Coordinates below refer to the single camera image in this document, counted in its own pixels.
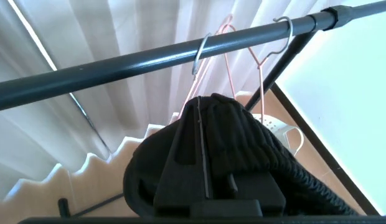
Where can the pink clothes hanger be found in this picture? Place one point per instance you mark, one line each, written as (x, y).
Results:
(197, 53)
(289, 34)

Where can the black shorts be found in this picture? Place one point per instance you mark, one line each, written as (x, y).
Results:
(242, 140)

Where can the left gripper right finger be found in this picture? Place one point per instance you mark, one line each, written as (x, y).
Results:
(255, 189)

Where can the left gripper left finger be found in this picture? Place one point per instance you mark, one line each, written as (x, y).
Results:
(171, 186)

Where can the black clothes rack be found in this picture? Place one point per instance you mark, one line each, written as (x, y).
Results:
(118, 67)

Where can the white laundry basket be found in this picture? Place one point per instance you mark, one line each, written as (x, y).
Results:
(277, 126)

